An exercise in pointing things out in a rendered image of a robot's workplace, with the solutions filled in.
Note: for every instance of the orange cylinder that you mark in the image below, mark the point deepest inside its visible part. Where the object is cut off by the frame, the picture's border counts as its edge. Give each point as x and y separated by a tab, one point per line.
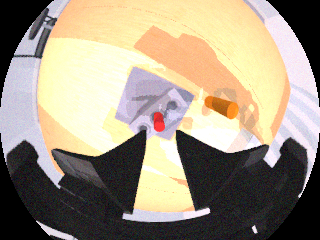
222	106

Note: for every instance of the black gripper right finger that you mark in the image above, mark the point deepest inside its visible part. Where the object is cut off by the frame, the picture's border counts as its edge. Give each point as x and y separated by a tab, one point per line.
208	170

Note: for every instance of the red peg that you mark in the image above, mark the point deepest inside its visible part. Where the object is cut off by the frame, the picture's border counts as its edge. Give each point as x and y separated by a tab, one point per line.
158	122

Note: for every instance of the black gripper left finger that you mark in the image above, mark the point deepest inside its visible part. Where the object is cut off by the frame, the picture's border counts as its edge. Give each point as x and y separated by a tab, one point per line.
117	171

